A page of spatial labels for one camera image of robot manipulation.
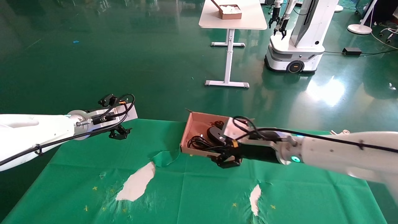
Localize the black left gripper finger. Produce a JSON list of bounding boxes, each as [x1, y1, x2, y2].
[[98, 94, 118, 107], [108, 125, 132, 140]]

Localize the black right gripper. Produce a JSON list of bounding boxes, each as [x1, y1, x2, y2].
[[211, 142, 282, 169]]

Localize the black computer mouse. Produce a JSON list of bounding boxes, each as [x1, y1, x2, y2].
[[206, 126, 228, 146]]

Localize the thick black cable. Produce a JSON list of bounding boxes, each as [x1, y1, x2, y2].
[[187, 135, 229, 154]]

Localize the open brown cardboard box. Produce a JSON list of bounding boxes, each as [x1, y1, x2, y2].
[[180, 108, 255, 162]]

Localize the small brown box with paper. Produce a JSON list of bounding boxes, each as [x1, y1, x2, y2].
[[211, 0, 242, 20]]

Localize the green table cloth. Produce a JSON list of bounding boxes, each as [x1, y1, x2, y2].
[[1, 118, 388, 224]]

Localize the white wheeled background robot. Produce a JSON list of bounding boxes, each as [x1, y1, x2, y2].
[[264, 0, 340, 74]]

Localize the black power adapter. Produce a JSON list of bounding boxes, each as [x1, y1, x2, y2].
[[342, 47, 362, 57]]

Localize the white floor stand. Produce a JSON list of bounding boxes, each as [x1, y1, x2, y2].
[[347, 0, 378, 35]]

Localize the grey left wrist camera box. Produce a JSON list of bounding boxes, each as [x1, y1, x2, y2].
[[89, 102, 138, 126]]

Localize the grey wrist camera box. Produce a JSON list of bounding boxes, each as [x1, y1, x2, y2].
[[223, 117, 282, 147], [89, 102, 138, 126]]

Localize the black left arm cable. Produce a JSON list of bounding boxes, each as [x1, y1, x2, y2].
[[0, 93, 136, 166]]

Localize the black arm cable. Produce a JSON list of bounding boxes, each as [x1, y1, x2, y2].
[[0, 93, 136, 166], [232, 116, 398, 154]]

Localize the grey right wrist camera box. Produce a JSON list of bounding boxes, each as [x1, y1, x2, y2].
[[223, 117, 282, 147]]

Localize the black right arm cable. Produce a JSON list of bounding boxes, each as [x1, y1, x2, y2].
[[232, 116, 398, 154]]

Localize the white pedestal table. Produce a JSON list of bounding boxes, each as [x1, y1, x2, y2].
[[199, 0, 268, 89]]

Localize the black floor cable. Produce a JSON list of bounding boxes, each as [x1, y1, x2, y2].
[[323, 49, 398, 57]]

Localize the white floor cables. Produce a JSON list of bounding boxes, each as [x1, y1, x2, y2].
[[370, 21, 398, 50]]

